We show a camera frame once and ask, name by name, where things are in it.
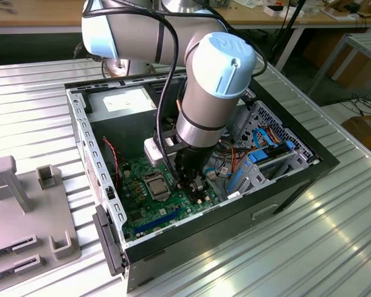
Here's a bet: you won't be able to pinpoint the CPU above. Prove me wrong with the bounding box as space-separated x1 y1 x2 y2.
150 179 169 197

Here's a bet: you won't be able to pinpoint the metal socket cover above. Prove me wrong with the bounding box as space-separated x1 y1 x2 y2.
143 174 173 202

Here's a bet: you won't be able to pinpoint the CPU socket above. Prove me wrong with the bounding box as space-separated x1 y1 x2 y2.
143 174 174 202

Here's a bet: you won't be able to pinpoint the green motherboard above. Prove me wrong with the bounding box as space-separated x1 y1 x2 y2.
116 145 223 243

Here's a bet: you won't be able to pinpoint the blue expansion slot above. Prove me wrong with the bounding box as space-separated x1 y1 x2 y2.
133 207 183 235

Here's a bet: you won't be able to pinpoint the blue disk carrier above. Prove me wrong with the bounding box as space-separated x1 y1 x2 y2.
249 140 294 165

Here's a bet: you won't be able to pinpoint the black open PC case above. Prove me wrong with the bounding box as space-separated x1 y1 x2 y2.
63 63 341 293

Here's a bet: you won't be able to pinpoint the silver perforated disk bay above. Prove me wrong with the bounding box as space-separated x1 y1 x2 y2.
231 100 321 199

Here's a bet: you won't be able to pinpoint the grey power supply unit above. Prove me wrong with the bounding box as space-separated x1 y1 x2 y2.
86 86 158 161

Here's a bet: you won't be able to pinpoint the black card retention latch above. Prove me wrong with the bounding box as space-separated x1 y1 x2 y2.
92 204 126 277

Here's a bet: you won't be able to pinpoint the black tripod stand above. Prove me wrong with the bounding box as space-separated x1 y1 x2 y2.
271 0 307 62

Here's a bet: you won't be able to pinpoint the grey parts rack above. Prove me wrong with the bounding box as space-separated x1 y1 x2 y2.
0 156 83 291

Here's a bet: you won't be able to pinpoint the white black flat box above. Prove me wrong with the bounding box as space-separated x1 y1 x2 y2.
263 3 304 19

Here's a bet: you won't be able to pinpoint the long wooden desk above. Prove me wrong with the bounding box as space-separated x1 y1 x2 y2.
0 0 371 74

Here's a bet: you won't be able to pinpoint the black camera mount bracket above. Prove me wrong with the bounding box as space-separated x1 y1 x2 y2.
153 128 188 152

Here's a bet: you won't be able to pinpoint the large silver wrist camera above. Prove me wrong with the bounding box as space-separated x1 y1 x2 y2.
143 138 165 168

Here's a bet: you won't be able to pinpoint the orange red power wires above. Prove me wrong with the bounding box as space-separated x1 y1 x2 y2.
218 140 254 174

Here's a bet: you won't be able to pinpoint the blue plastic bay rail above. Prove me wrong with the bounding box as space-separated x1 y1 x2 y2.
226 166 252 195

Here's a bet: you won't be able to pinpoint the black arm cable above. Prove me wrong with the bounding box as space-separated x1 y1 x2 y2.
82 6 177 186

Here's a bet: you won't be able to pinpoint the blue flat data wire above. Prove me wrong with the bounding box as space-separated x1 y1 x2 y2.
252 127 281 150

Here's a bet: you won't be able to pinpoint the red black fan wire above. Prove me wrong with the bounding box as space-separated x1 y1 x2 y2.
101 137 123 190

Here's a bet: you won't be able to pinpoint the orange disk power wire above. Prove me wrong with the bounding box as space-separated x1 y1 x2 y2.
265 124 281 147

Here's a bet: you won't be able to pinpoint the grey metal frame table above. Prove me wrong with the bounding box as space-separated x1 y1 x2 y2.
307 32 371 100

